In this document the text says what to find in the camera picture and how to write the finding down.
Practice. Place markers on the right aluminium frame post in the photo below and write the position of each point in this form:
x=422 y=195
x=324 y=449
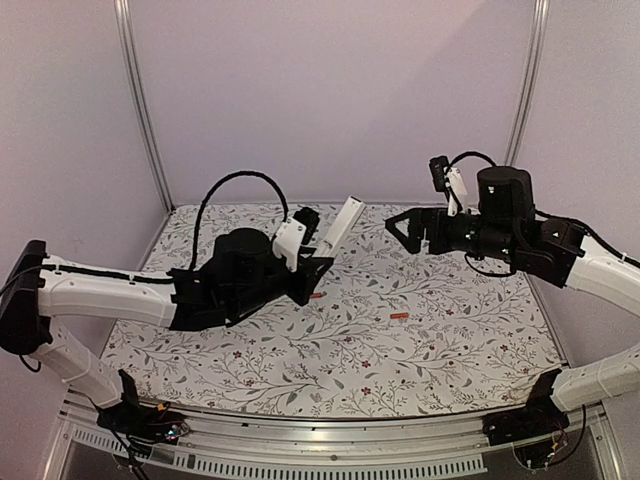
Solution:
x=533 y=59

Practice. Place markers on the aluminium frame post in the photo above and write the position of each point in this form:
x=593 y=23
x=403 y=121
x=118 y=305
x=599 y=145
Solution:
x=136 y=86
x=533 y=59

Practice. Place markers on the floral patterned table mat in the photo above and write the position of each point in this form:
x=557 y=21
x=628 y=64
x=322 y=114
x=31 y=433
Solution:
x=473 y=341

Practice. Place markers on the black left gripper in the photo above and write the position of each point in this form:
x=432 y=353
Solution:
x=309 y=278

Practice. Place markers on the front aluminium rail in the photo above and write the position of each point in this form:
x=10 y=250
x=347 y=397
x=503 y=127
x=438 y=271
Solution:
x=237 y=445

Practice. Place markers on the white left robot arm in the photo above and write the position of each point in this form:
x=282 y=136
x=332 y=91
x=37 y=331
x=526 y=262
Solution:
x=44 y=288

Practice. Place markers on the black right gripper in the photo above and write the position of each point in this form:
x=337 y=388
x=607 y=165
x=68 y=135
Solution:
x=426 y=230

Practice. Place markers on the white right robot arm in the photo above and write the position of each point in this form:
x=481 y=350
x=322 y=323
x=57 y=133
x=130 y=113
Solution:
x=562 y=251

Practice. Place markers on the white remote control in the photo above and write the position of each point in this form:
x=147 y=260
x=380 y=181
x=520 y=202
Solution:
x=340 y=228

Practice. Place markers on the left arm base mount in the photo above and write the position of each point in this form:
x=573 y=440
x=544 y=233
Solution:
x=141 y=426

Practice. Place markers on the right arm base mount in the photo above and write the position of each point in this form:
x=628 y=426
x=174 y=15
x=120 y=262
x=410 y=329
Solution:
x=539 y=416

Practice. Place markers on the left aluminium frame post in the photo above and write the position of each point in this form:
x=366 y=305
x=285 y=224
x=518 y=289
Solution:
x=136 y=86

